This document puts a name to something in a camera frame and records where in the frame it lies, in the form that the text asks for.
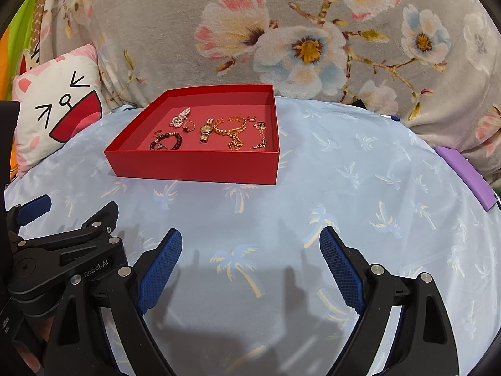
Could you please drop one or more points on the gold wristwatch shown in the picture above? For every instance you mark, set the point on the gold wristwatch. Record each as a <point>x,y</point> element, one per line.
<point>205,129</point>

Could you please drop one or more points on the pearl hair clip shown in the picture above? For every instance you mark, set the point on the pearl hair clip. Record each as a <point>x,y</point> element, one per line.
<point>180,118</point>

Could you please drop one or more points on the grey floral blanket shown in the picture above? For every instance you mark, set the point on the grey floral blanket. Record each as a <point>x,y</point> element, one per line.
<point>164,35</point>

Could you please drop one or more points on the gold woven bangle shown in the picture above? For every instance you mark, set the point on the gold woven bangle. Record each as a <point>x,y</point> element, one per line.
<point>231,124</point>

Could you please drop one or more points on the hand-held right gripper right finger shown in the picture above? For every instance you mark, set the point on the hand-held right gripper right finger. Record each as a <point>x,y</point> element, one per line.
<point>338,270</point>

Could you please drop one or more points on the cartoon face pillow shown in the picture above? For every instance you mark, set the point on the cartoon face pillow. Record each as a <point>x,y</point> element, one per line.
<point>51,105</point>

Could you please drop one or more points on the red cardboard box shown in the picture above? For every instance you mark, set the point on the red cardboard box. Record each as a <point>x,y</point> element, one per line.
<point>188,168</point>

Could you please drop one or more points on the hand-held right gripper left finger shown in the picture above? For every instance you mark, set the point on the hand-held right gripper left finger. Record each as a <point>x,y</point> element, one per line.
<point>160,272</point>

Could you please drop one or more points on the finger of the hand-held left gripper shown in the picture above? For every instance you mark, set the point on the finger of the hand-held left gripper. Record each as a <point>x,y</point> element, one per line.
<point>36,206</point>
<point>94,217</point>

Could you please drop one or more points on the blue palm print sheet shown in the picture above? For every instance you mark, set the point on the blue palm print sheet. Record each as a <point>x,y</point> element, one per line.
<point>274,211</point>

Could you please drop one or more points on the green orange cloth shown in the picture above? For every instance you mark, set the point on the green orange cloth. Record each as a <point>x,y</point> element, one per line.
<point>15,39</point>

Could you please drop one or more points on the blue white pen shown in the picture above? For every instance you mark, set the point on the blue white pen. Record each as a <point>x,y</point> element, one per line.
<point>390,118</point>

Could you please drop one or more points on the purple mat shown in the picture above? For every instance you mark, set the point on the purple mat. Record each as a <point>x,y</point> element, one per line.
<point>467,176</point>

